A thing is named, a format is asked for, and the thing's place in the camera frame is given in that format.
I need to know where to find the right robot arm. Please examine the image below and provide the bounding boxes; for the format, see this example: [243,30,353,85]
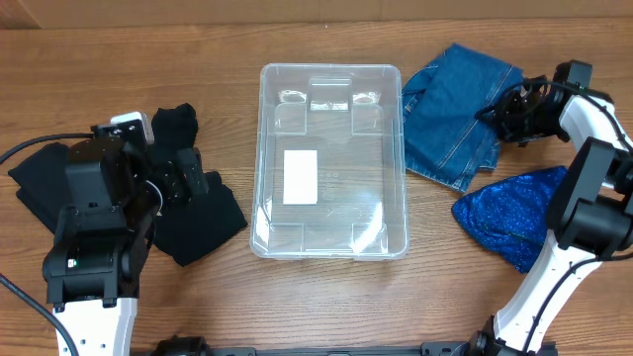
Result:
[462,60,632,355]

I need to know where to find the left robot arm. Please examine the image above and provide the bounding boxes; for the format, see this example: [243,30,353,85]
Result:
[43,135,208,355]

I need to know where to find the black rolled sock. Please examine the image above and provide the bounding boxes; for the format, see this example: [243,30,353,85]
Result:
[151,103,199,150]

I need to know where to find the clear plastic storage bin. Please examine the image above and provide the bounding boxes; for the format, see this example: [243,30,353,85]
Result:
[249,63,409,261]

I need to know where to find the blue denim jeans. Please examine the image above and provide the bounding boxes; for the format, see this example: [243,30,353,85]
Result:
[402,44,523,193]

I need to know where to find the black garment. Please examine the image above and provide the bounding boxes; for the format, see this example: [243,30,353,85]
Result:
[154,171,247,266]
[8,142,71,233]

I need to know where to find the blue sequin fabric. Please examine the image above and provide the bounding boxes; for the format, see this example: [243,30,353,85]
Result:
[451,166,568,274]

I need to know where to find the white label in bin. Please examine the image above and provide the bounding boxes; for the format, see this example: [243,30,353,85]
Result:
[283,150,318,205]

